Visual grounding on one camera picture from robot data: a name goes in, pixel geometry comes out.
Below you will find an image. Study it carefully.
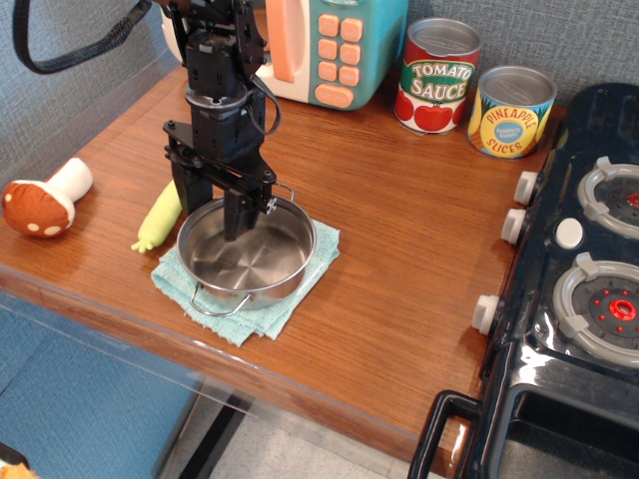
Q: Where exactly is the pineapple slices can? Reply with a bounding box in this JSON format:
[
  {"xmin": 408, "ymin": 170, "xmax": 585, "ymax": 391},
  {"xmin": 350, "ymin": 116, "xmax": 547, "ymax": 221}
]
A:
[{"xmin": 467, "ymin": 65, "xmax": 557, "ymax": 159}]

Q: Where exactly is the light blue folded cloth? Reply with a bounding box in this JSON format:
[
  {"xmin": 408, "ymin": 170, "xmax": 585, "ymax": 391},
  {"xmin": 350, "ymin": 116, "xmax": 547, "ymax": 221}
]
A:
[{"xmin": 151, "ymin": 221, "xmax": 340, "ymax": 346}]

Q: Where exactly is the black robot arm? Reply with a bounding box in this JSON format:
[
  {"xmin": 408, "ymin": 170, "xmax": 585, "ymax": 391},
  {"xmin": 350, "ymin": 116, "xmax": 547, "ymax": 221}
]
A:
[{"xmin": 161, "ymin": 1, "xmax": 279, "ymax": 241}]

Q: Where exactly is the spoon with green handle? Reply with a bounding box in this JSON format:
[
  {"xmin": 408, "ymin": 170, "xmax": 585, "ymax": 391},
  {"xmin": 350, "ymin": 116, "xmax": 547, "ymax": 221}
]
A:
[{"xmin": 130, "ymin": 181, "xmax": 183, "ymax": 253}]

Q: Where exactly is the brown plush mushroom toy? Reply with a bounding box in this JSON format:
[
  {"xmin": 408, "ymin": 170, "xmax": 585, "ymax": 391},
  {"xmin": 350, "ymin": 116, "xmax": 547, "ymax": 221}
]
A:
[{"xmin": 1, "ymin": 158, "xmax": 93, "ymax": 239}]

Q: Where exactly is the tomato sauce can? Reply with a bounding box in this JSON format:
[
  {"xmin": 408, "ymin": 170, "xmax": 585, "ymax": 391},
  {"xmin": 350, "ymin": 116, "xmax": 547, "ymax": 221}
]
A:
[{"xmin": 394, "ymin": 17, "xmax": 482, "ymax": 134}]

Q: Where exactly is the orange object at corner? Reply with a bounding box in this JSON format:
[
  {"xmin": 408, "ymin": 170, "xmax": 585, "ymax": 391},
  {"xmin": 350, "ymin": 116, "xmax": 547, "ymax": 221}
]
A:
[{"xmin": 1, "ymin": 443, "xmax": 39, "ymax": 479}]

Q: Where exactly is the teal toy microwave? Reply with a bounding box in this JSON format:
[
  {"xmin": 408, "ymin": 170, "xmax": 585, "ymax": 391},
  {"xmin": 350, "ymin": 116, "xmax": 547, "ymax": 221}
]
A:
[{"xmin": 163, "ymin": 1, "xmax": 408, "ymax": 111}]

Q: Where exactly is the black toy stove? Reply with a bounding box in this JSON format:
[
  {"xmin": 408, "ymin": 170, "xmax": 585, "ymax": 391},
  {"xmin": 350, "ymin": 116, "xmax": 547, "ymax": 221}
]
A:
[{"xmin": 409, "ymin": 83, "xmax": 638, "ymax": 478}]

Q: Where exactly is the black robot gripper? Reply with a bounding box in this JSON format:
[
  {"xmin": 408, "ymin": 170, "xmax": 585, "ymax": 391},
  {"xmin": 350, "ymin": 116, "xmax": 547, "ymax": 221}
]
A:
[{"xmin": 164, "ymin": 92, "xmax": 277, "ymax": 241}]

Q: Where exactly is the silver steel pot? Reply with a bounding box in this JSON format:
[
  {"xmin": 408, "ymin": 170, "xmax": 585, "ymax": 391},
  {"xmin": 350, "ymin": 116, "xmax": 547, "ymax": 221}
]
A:
[{"xmin": 177, "ymin": 184, "xmax": 318, "ymax": 317}]

